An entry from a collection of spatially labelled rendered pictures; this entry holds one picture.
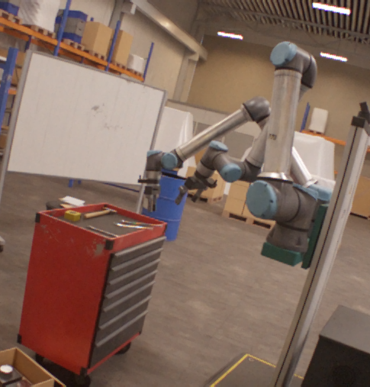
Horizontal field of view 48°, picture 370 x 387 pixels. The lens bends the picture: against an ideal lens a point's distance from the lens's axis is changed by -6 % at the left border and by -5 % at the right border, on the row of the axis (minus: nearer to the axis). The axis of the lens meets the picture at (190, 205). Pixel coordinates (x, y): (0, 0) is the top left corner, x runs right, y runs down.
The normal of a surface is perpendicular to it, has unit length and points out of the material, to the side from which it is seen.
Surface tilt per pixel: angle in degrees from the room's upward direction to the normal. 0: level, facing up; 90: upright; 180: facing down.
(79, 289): 90
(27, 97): 90
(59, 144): 90
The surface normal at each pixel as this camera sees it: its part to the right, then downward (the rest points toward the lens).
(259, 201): -0.78, -0.01
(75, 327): -0.32, 0.07
